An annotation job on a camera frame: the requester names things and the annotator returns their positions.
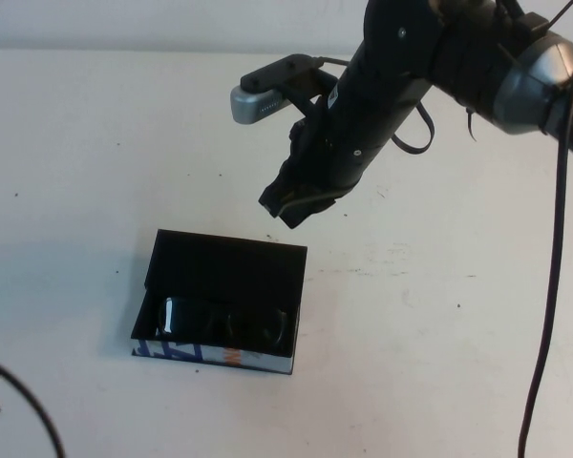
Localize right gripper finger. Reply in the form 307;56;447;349
277;190;341;231
259;178;298;219

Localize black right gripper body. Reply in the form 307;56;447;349
279;52;432;195

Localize black glasses case blue print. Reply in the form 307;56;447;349
130;228;309;376

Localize black framed glasses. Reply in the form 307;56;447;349
155;295;290;352

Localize black zip tie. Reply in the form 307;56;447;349
464;105;479;143
547;0;573;25

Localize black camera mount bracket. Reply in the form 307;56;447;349
286;66;341;120

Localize flat black gripper cable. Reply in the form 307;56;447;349
392;103;435;155

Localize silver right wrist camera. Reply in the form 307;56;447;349
229;53;319;126

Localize thick black camera cable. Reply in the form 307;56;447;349
314;0;573;458

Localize thin black camera cable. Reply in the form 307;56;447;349
0;362;66;458

